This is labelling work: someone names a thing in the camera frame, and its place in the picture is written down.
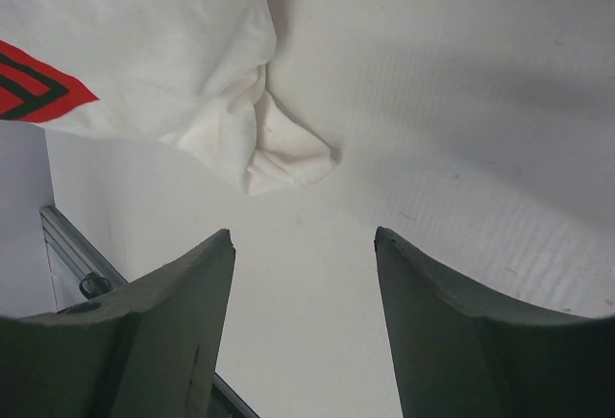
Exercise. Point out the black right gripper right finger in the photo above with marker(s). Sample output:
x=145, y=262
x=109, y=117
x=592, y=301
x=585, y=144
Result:
x=462, y=349

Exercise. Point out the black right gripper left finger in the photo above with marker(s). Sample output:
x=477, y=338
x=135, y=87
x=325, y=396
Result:
x=147, y=349

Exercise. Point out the white t shirt red print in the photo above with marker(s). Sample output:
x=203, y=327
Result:
x=189, y=74

